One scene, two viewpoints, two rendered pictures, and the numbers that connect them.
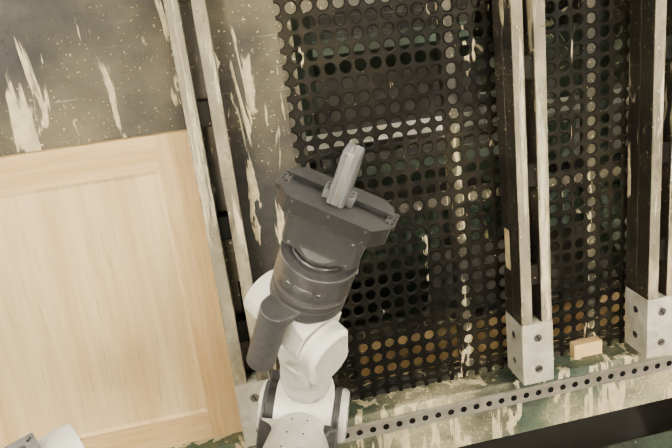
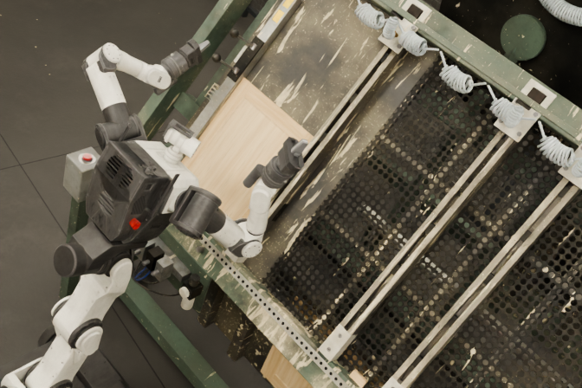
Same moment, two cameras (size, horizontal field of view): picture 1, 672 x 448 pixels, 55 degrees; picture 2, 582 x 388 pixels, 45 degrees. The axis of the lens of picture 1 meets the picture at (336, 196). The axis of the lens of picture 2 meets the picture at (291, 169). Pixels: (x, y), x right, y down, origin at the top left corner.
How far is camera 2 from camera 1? 1.71 m
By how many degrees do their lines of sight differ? 33
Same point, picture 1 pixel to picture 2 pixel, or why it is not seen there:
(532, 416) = (310, 371)
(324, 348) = (259, 190)
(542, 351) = (336, 343)
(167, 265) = not seen: hidden behind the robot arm
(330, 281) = (274, 170)
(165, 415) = not seen: hidden behind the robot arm
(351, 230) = (287, 158)
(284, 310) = (261, 170)
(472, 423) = (289, 344)
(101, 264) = (256, 153)
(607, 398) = not seen: outside the picture
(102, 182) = (281, 131)
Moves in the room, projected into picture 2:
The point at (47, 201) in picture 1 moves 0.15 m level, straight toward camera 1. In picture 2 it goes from (264, 121) to (248, 139)
